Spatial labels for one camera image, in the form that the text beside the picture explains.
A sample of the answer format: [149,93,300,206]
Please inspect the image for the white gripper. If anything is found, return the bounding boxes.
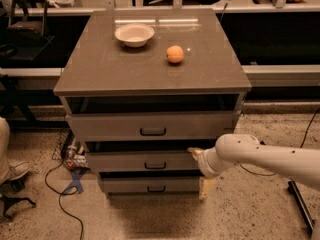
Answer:
[188,147,230,200]

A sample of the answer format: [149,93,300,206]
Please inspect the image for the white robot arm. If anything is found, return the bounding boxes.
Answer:
[188,134,320,200]

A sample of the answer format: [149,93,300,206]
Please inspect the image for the grey top drawer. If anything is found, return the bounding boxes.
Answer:
[67,112,240,142]

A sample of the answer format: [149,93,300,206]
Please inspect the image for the grey drawer cabinet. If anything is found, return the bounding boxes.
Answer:
[54,9,251,181]

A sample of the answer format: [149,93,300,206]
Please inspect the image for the black stand leg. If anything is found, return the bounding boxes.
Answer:
[288,181,315,234]

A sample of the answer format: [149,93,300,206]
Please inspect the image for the orange fruit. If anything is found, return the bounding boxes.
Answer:
[166,46,184,64]

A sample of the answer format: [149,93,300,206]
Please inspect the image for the white bowl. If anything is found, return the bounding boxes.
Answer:
[115,23,154,48]

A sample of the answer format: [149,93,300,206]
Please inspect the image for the grey sneaker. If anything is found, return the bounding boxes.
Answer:
[0,162,30,185]

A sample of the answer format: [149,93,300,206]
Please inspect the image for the black chair base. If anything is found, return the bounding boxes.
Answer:
[0,180,36,221]

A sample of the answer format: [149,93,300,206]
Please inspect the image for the person leg beige trousers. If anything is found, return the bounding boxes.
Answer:
[0,117,10,185]

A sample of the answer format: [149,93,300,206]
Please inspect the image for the black chair background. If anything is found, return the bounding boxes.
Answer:
[0,0,52,60]

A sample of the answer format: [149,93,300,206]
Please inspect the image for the black cable right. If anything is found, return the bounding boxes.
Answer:
[299,107,320,150]

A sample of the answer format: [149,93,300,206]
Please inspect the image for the wire basket with items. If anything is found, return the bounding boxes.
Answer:
[52,129,89,171]

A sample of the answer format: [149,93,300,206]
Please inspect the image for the black floor cable left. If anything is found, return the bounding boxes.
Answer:
[44,162,85,240]

